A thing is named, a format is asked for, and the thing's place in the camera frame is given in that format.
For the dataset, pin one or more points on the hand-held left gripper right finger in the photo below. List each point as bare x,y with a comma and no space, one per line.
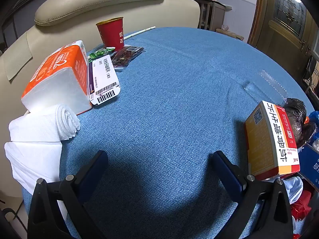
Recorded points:
225,171

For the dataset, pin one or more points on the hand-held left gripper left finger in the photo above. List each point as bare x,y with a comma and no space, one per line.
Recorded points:
96,169

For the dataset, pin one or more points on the orange white medicine box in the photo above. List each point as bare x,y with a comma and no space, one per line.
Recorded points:
269,139

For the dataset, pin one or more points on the black plastic bag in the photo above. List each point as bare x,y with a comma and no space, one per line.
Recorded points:
296,119

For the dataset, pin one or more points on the white tissue sheet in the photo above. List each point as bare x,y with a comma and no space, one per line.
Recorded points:
32,161

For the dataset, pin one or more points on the pale blue face mask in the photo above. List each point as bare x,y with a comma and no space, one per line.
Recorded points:
294,189

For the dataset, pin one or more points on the white toilet paper roll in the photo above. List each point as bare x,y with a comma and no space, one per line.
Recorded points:
37,127

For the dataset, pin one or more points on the red plastic bag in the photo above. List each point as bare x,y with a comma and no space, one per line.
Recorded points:
300,204

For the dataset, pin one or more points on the dark blue carton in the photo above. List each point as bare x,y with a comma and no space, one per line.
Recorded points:
309,159

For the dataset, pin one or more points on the clear plastic blister tray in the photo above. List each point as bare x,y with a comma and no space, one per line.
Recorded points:
261,89

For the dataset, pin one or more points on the white purple medicine box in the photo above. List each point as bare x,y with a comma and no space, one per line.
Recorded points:
103,79

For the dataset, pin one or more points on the blue plastic bag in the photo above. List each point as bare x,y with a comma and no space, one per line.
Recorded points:
314,117

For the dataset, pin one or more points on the orange tissue pack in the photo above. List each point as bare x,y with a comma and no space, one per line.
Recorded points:
59,62

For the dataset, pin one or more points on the green candy wrapper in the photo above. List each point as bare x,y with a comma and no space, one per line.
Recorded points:
99,53

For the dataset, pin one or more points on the dark snack packet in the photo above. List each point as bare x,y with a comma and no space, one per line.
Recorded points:
125,56

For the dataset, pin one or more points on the red paper cup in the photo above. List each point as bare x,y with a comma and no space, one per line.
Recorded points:
111,34

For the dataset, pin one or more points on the brown cardboard box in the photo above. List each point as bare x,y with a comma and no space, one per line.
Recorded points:
229,33

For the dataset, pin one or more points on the white straw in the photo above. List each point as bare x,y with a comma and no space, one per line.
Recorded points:
139,32

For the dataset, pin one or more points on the wooden radiator cabinet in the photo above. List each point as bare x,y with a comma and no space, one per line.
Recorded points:
216,15

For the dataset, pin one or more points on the wooden glass-panel door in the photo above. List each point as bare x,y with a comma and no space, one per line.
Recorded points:
269,12

